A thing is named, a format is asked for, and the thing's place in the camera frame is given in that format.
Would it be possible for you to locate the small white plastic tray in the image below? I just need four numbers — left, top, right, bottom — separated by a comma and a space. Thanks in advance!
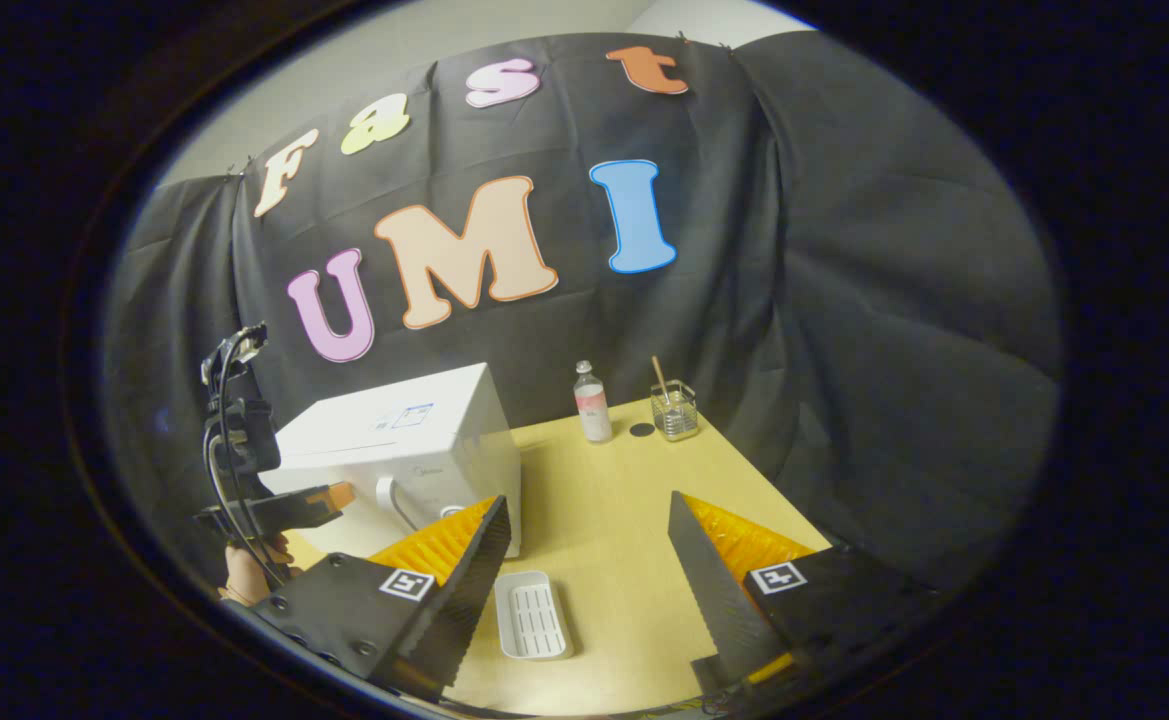
494, 570, 575, 661

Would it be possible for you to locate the small pink label bottle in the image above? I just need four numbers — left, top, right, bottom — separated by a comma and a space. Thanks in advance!
573, 360, 613, 444

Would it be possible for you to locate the clear glass cup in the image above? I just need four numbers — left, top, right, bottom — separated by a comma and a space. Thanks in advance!
650, 380, 700, 442

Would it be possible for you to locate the white microwave oven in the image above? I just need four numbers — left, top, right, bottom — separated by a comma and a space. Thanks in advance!
259, 362, 523, 561

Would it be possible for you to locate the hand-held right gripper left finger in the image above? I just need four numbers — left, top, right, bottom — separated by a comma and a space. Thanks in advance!
249, 495, 515, 704

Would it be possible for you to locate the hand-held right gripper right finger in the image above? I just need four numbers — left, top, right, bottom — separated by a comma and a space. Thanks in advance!
666, 490, 945, 701

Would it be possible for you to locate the black backdrop cloth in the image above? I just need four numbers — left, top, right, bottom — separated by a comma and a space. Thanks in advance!
104, 30, 1063, 591

